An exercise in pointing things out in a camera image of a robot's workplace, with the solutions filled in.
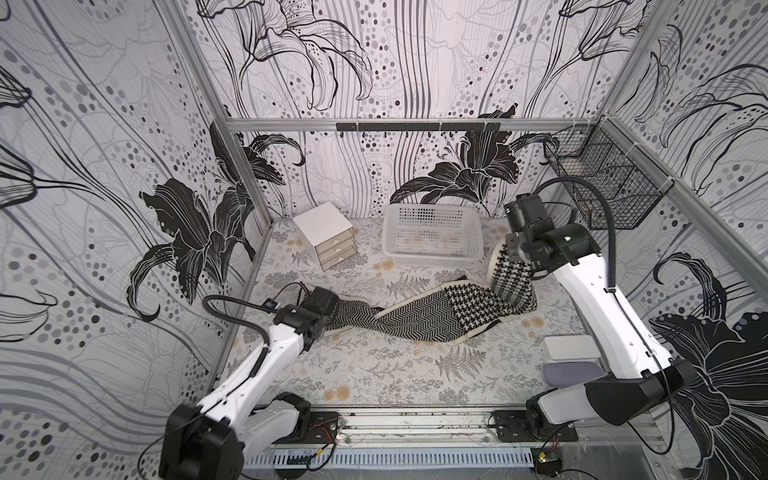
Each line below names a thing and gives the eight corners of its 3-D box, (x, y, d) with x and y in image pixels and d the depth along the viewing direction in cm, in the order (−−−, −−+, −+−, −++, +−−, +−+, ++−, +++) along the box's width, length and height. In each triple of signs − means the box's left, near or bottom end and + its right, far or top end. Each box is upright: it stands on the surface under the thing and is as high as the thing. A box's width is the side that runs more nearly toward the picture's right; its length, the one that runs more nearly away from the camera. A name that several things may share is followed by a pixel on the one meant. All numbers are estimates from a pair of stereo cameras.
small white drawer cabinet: (323, 273, 105) (315, 247, 94) (301, 244, 114) (291, 217, 102) (357, 253, 111) (353, 226, 99) (334, 226, 119) (327, 199, 108)
